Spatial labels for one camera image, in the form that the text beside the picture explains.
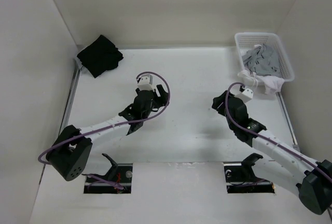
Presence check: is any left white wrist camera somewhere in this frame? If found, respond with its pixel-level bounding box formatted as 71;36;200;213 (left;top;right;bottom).
137;74;154;91

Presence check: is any white tank top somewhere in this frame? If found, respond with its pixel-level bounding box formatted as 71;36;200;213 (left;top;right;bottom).
238;69;285;95

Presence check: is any white plastic basket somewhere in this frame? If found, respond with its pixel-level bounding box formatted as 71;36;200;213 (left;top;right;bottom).
234;32;295;85

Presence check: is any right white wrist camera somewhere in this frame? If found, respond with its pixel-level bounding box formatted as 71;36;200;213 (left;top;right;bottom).
235;89;254;104

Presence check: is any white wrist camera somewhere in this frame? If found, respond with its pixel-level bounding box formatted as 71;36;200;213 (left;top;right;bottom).
137;74;154;91
235;89;254;104

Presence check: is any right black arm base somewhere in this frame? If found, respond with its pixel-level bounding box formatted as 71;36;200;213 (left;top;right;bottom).
224;153;275;193

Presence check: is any grey tank top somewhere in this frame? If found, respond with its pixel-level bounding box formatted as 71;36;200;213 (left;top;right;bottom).
242;44;281;77

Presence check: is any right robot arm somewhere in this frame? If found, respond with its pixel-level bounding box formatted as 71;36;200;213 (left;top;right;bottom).
212;89;331;215

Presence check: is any folded black tank top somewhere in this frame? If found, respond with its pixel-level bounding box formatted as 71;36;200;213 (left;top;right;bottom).
77;35;123;78

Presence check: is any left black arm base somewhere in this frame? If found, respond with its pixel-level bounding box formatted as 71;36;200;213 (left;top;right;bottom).
84;153;133;194

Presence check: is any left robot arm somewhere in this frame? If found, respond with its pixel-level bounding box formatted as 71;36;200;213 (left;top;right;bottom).
46;85;170;182

